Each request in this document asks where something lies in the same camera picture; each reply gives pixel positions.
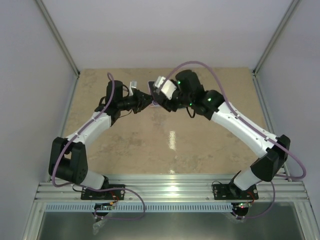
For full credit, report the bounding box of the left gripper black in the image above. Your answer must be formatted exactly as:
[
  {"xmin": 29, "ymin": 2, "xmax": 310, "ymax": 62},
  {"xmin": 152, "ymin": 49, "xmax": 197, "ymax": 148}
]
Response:
[{"xmin": 117, "ymin": 89, "xmax": 155, "ymax": 115}]

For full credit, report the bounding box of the black phone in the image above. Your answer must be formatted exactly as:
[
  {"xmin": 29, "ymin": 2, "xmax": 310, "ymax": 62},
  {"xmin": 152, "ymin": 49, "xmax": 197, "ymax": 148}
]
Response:
[{"xmin": 147, "ymin": 81, "xmax": 160, "ymax": 107}]

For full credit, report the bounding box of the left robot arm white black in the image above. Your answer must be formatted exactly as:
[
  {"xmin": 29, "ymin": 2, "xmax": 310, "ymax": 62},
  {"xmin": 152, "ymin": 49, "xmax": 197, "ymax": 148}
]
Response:
[{"xmin": 48, "ymin": 80, "xmax": 153, "ymax": 200}]

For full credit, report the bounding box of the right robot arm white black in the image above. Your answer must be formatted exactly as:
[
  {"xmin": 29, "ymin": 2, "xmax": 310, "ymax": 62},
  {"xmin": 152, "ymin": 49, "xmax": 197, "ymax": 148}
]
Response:
[{"xmin": 153, "ymin": 69, "xmax": 291, "ymax": 200}]

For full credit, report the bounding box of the left controller board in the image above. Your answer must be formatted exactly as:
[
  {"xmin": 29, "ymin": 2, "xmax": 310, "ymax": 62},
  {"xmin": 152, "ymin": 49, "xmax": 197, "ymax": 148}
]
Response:
[{"xmin": 94, "ymin": 201, "xmax": 117, "ymax": 211}]

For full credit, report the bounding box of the controller board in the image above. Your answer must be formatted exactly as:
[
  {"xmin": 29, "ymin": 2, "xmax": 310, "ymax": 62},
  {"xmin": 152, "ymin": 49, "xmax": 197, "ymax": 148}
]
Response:
[
  {"xmin": 235, "ymin": 202, "xmax": 252, "ymax": 209},
  {"xmin": 94, "ymin": 201, "xmax": 117, "ymax": 211}
]

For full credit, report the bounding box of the right controller board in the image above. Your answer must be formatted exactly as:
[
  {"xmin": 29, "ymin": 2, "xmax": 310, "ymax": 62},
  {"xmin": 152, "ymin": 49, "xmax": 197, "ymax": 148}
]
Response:
[{"xmin": 235, "ymin": 202, "xmax": 252, "ymax": 209}]

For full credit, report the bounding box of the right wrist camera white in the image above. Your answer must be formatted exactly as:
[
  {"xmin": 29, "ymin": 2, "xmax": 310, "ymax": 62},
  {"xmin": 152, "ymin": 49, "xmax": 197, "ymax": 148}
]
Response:
[{"xmin": 153, "ymin": 76, "xmax": 177, "ymax": 100}]

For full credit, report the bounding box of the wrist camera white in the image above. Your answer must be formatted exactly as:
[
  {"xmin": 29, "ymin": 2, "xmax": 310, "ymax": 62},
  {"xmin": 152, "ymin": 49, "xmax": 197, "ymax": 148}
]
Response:
[
  {"xmin": 128, "ymin": 80, "xmax": 137, "ymax": 96},
  {"xmin": 153, "ymin": 76, "xmax": 177, "ymax": 100}
]

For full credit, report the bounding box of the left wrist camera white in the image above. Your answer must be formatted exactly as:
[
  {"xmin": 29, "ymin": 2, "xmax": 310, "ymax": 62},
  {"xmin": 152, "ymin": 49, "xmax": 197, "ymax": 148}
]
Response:
[{"xmin": 128, "ymin": 80, "xmax": 137, "ymax": 96}]

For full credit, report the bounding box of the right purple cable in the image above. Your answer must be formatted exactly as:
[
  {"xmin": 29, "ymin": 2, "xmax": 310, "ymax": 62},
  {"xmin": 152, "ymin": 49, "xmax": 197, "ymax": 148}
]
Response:
[{"xmin": 164, "ymin": 60, "xmax": 307, "ymax": 220}]

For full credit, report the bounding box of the purple cable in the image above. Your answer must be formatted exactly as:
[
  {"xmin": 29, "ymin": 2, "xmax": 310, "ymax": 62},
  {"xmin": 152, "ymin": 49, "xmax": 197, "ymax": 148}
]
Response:
[
  {"xmin": 164, "ymin": 60, "xmax": 307, "ymax": 220},
  {"xmin": 51, "ymin": 72, "xmax": 147, "ymax": 221}
]

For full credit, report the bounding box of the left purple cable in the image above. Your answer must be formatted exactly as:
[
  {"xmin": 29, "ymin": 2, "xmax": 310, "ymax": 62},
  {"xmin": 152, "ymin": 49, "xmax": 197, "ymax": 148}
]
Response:
[{"xmin": 51, "ymin": 72, "xmax": 147, "ymax": 221}]

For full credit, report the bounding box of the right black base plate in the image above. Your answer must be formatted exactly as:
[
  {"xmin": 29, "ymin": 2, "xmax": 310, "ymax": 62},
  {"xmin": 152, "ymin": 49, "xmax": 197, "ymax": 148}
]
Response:
[{"xmin": 211, "ymin": 182, "xmax": 259, "ymax": 201}]

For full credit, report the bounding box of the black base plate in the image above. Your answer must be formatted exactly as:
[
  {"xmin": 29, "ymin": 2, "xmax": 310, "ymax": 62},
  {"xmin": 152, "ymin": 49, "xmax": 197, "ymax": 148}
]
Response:
[
  {"xmin": 211, "ymin": 182, "xmax": 259, "ymax": 201},
  {"xmin": 80, "ymin": 184, "xmax": 126, "ymax": 201}
]

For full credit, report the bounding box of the left aluminium corner post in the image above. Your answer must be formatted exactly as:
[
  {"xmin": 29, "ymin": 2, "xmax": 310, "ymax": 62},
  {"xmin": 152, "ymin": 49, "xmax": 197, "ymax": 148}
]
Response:
[{"xmin": 34, "ymin": 0, "xmax": 80, "ymax": 78}]

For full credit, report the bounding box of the aluminium corner post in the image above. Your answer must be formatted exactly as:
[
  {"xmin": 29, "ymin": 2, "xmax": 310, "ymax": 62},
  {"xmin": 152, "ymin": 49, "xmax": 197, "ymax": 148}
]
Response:
[
  {"xmin": 252, "ymin": 0, "xmax": 302, "ymax": 77},
  {"xmin": 34, "ymin": 0, "xmax": 80, "ymax": 78}
]

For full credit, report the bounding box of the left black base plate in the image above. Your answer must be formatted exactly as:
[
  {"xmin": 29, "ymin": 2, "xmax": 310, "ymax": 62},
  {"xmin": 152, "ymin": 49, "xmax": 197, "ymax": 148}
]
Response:
[{"xmin": 80, "ymin": 184, "xmax": 126, "ymax": 201}]

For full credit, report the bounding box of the grey slotted cable duct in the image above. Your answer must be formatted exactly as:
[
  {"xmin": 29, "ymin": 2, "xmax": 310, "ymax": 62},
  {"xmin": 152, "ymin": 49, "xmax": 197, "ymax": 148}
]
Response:
[{"xmin": 45, "ymin": 202, "xmax": 233, "ymax": 213}]

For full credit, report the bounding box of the aluminium rail frame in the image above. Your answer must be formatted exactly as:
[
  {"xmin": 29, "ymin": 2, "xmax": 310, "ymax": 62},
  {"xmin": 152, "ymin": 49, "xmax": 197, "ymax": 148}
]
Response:
[{"xmin": 20, "ymin": 72, "xmax": 313, "ymax": 240}]

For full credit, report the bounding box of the right aluminium corner post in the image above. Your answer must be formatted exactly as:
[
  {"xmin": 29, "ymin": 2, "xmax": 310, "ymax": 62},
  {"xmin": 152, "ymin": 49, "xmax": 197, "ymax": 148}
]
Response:
[{"xmin": 252, "ymin": 0, "xmax": 302, "ymax": 77}]

